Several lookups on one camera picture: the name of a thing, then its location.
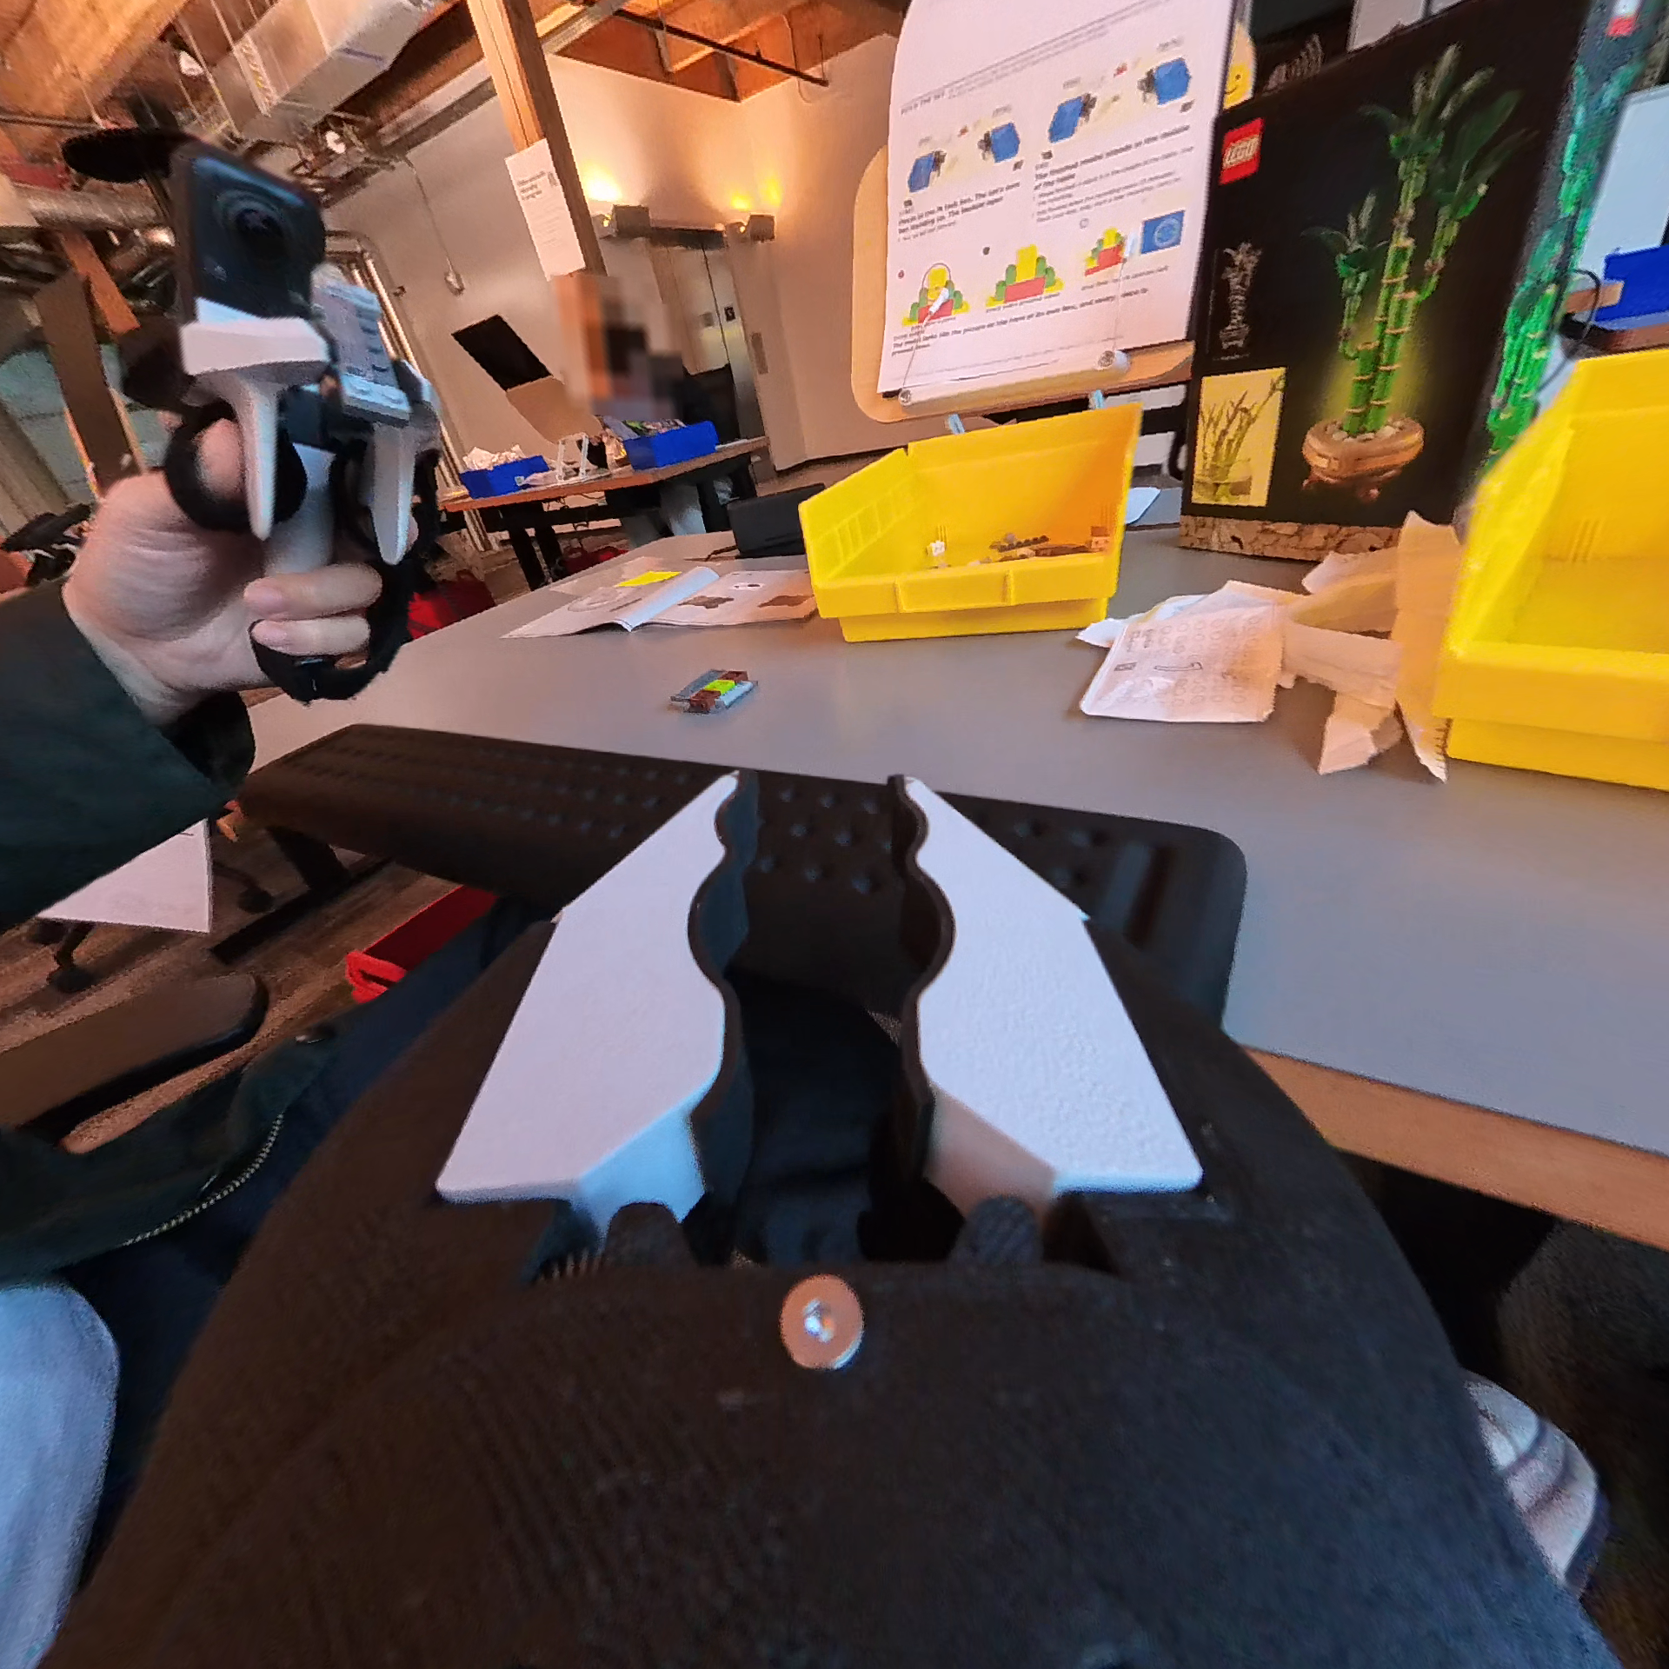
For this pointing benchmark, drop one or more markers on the person's left hand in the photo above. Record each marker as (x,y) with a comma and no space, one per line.
(156,590)

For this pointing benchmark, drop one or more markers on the person's left forearm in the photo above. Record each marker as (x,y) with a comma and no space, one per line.
(89,757)

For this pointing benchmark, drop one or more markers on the person's jeans leg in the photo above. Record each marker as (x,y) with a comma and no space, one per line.
(45,1460)

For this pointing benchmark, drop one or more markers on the crumpled white paper bag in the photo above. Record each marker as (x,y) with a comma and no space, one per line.
(1367,665)

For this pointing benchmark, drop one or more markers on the wooden background table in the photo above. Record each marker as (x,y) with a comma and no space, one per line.
(590,486)

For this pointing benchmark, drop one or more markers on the printed instruction sheet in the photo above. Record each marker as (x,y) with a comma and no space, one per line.
(1043,76)

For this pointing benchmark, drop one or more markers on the loose toy bricks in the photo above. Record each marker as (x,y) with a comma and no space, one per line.
(1031,544)

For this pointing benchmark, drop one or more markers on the wooden column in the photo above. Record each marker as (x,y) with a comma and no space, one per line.
(522,76)

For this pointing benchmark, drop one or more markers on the white paper sheet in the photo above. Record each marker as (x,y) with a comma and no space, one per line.
(149,894)

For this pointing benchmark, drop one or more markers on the open instruction booklet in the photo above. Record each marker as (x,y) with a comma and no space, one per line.
(652,608)

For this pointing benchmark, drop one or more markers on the small toy brick assembly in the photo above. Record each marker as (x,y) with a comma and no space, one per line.
(713,691)

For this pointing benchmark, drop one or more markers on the yellow plastic bin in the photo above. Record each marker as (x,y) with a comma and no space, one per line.
(1563,678)
(965,600)

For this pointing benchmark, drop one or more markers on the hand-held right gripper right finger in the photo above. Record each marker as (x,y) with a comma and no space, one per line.
(1043,1031)

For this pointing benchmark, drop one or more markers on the blue plastic bin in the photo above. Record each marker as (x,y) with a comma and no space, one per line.
(672,449)
(505,479)

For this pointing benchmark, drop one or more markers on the black perforated pad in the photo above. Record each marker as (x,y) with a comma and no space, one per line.
(522,810)

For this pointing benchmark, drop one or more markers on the paper notice on column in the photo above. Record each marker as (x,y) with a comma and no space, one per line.
(543,207)

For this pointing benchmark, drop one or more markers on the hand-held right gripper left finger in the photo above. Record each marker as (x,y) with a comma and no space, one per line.
(614,1018)

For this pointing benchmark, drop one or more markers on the red plastic bin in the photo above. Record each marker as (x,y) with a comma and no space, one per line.
(416,946)

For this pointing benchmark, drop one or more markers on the grey desk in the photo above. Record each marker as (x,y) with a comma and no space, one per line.
(1304,911)

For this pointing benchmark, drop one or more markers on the white printed paper bag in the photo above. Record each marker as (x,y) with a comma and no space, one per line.
(1171,665)

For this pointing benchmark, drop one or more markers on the person's dark jacket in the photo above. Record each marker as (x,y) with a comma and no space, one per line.
(196,1172)

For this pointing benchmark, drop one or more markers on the black bamboo toy brick box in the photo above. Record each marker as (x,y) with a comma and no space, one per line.
(1381,234)

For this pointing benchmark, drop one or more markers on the yellow sticky note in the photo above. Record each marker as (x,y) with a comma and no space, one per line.
(646,574)

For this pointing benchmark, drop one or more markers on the green plant box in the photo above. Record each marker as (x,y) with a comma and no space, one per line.
(1552,263)

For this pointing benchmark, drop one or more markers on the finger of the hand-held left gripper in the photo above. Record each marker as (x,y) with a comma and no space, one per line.
(262,394)
(394,496)

